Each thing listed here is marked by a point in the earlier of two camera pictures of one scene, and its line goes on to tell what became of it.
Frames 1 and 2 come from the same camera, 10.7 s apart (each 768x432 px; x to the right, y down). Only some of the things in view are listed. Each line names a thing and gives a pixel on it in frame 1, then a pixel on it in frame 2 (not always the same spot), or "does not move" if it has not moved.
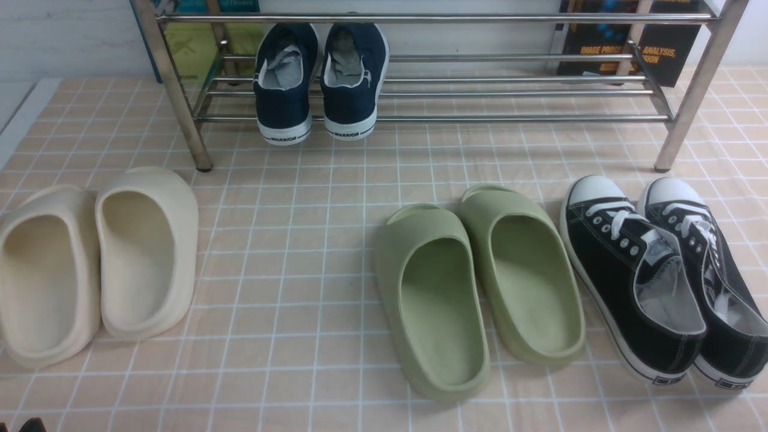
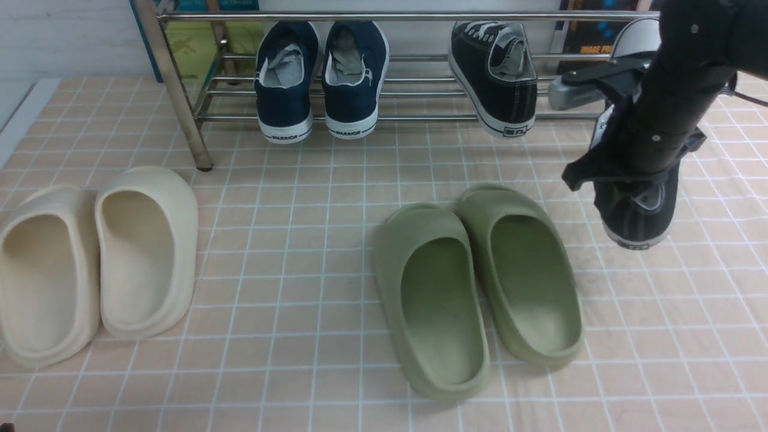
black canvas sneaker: x=635 y=277 -> x=494 y=65
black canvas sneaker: x=732 y=351 -> x=638 y=214
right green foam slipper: x=531 y=283 does not move
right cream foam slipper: x=149 y=227 does not move
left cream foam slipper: x=50 y=276 does not move
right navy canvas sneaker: x=353 y=66 does not move
